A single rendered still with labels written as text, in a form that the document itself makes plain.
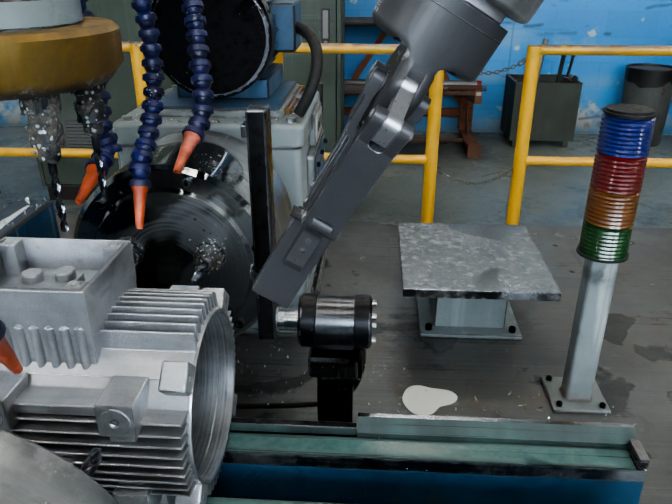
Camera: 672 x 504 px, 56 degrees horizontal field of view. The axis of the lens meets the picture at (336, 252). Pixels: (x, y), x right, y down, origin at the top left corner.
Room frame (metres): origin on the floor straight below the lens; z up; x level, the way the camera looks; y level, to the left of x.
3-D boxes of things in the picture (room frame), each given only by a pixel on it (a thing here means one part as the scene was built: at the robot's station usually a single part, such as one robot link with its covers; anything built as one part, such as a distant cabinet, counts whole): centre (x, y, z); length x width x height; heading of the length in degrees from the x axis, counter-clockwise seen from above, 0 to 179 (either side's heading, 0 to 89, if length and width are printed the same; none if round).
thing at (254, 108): (0.61, 0.07, 1.12); 0.04 x 0.03 x 0.26; 86
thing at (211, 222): (0.81, 0.19, 1.04); 0.41 x 0.25 x 0.25; 176
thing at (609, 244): (0.75, -0.35, 1.05); 0.06 x 0.06 x 0.04
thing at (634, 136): (0.75, -0.35, 1.19); 0.06 x 0.06 x 0.04
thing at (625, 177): (0.75, -0.35, 1.14); 0.06 x 0.06 x 0.04
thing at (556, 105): (5.10, -1.65, 0.41); 0.52 x 0.47 x 0.82; 87
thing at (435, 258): (0.98, -0.23, 0.86); 0.27 x 0.24 x 0.12; 176
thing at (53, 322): (0.48, 0.25, 1.11); 0.12 x 0.11 x 0.07; 86
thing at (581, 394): (0.75, -0.35, 1.01); 0.08 x 0.08 x 0.42; 86
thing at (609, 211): (0.75, -0.35, 1.10); 0.06 x 0.06 x 0.04
